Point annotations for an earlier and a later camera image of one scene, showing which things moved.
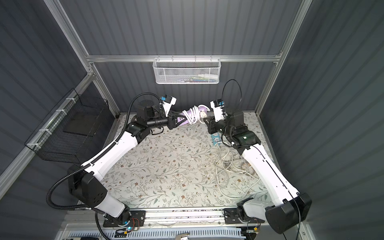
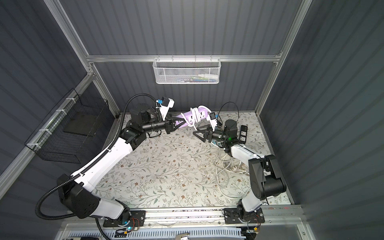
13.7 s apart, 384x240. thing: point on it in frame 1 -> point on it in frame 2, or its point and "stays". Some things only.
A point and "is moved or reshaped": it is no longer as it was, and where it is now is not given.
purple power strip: (182, 120) stays
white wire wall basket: (186, 70) stays
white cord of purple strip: (193, 114) is moved or reshaped
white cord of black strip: (225, 162) stays
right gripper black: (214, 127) -> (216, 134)
